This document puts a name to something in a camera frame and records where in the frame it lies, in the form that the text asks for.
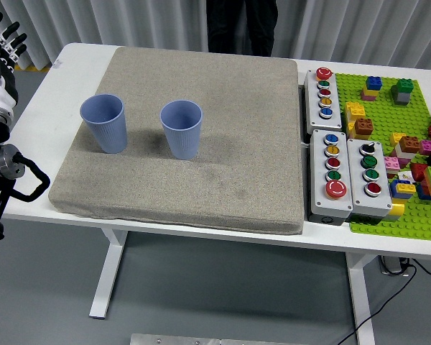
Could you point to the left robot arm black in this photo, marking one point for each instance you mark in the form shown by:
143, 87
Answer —
7, 163

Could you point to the yellow floor tape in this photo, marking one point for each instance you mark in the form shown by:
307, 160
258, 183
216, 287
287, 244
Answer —
36, 68

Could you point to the green toy brick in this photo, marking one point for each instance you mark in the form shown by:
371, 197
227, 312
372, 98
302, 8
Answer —
404, 85

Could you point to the white toy brick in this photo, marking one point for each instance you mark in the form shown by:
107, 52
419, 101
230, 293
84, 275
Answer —
406, 154

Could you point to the grey five-button control box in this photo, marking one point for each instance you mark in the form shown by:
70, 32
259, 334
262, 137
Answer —
319, 201
321, 122

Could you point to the person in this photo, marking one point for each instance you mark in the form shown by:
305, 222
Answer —
237, 25

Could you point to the magenta toy brick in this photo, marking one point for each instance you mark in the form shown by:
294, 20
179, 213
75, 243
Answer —
427, 147

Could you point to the white curtain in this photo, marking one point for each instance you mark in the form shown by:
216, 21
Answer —
93, 21

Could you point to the yellow round toy brick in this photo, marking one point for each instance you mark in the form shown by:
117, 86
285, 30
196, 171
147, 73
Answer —
398, 210

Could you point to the white printed toy tile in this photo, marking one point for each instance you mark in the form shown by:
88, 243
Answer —
405, 176

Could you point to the green toy baseplate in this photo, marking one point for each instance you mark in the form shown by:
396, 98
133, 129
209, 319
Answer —
384, 111

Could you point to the white table leg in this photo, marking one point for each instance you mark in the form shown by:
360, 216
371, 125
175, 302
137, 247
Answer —
361, 298
107, 273

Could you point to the red toy brick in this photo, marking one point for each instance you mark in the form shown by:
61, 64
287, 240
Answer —
418, 171

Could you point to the brown toy brick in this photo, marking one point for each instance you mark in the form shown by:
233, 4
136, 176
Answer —
363, 126
409, 143

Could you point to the grey-brown mat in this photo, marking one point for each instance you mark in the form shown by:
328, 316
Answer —
208, 161

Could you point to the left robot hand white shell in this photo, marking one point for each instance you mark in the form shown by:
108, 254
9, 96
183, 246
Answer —
0, 93

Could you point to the blue toy brick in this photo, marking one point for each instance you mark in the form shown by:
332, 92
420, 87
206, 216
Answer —
374, 83
395, 190
423, 194

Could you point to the pink toy brick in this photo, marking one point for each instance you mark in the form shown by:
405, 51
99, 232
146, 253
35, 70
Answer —
392, 163
366, 97

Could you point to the grey selector switch control box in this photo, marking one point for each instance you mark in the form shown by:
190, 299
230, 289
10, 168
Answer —
359, 201

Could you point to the grey toy brick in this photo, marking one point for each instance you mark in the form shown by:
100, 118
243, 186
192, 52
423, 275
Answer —
403, 98

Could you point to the blue ribbed cup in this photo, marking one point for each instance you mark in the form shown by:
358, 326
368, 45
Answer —
106, 133
183, 140

